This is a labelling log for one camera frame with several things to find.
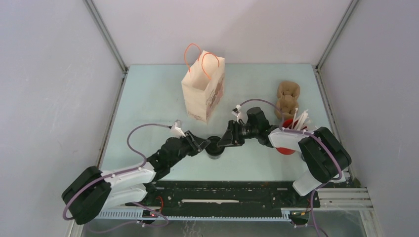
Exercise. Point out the red straw holder cup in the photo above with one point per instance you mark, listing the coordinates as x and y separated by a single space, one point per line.
286 140

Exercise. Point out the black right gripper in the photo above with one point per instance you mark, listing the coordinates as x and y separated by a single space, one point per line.
231 137

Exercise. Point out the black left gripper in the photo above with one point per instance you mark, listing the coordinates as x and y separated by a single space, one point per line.
195 144

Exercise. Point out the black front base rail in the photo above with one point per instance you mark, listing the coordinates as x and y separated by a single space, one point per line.
227 199

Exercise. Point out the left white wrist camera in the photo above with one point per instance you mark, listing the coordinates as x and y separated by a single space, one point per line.
176 129

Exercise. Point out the aluminium frame rail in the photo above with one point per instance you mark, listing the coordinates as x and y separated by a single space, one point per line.
101 25

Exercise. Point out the paper bag orange handles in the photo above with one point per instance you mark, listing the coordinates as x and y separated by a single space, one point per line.
203 85

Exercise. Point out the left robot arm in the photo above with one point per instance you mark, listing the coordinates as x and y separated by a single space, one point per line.
95 190

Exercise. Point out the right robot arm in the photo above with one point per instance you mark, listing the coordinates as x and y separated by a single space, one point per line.
324 155

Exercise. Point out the dark takeout coffee cup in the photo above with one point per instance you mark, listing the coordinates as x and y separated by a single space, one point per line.
214 156

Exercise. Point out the brown pulp cup carrier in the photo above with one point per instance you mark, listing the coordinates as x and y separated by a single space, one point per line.
287 93

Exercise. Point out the black coffee cup lid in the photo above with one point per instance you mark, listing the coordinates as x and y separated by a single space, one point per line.
213 149

